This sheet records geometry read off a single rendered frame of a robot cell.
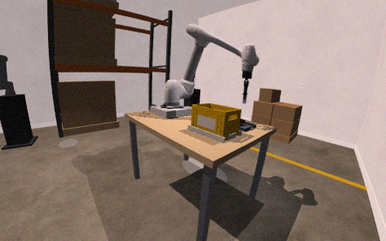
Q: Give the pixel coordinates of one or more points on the yellow crate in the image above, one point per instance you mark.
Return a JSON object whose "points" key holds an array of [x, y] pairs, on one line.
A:
{"points": [[205, 117]]}

